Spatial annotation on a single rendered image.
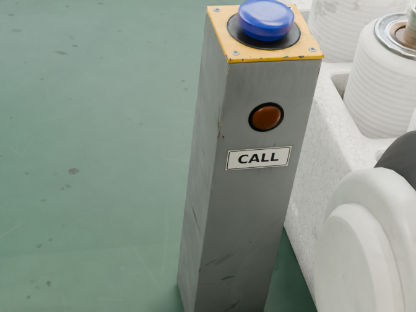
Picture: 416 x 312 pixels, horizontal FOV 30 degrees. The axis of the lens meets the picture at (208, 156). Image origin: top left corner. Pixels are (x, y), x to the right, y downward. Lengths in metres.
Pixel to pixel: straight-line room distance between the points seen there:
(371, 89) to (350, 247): 0.38
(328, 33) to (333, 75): 0.05
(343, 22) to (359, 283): 0.49
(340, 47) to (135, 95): 0.32
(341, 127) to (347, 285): 0.38
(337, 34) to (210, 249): 0.27
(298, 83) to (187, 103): 0.46
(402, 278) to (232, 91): 0.26
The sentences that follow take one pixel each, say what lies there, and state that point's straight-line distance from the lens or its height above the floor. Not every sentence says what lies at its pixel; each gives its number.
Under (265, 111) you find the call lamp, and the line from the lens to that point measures 0.56.
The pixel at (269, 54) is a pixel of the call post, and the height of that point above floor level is 0.31.
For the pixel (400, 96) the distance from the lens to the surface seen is 0.70.
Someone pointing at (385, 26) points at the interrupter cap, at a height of 0.25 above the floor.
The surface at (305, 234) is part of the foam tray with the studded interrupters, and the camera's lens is 0.79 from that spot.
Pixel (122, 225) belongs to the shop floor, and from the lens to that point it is 0.84.
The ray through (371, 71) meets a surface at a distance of 0.70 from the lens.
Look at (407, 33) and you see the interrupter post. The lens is 0.71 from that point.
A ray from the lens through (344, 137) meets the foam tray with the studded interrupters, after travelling 0.70.
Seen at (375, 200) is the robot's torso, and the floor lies 0.39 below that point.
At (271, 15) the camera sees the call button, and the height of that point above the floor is 0.33.
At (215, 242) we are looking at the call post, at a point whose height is 0.13.
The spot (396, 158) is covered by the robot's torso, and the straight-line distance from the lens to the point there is 0.36.
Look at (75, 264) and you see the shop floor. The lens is 0.80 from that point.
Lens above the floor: 0.61
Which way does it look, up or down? 41 degrees down
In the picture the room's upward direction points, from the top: 7 degrees clockwise
